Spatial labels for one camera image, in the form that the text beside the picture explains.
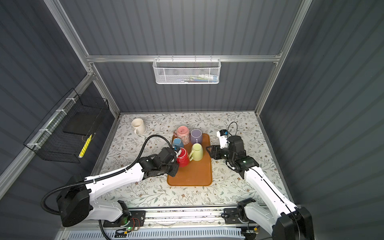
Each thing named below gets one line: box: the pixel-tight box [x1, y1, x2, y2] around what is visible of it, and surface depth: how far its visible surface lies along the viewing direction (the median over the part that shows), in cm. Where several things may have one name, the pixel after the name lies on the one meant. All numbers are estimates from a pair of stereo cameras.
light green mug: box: [189, 143, 204, 162], surface depth 91 cm
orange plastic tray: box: [167, 133, 212, 187], surface depth 89 cm
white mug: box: [131, 118, 146, 135], surface depth 105 cm
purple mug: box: [190, 129, 203, 146], surface depth 99 cm
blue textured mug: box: [172, 137, 184, 148], surface depth 93 cm
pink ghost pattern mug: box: [173, 125, 190, 146], surface depth 97 cm
